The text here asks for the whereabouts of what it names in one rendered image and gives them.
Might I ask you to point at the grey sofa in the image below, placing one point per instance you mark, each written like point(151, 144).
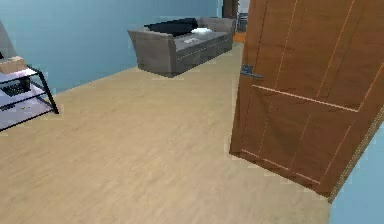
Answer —
point(166, 53)

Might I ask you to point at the black cloth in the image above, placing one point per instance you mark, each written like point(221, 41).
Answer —
point(176, 26)

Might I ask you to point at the brown wooden room door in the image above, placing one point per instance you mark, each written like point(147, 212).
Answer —
point(300, 100)

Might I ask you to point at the black flat device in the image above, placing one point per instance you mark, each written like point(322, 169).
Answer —
point(16, 88)

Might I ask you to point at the tan cardboard box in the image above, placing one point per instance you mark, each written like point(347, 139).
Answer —
point(12, 64)

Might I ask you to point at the black frame shelf table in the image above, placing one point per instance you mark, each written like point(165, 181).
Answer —
point(26, 96)

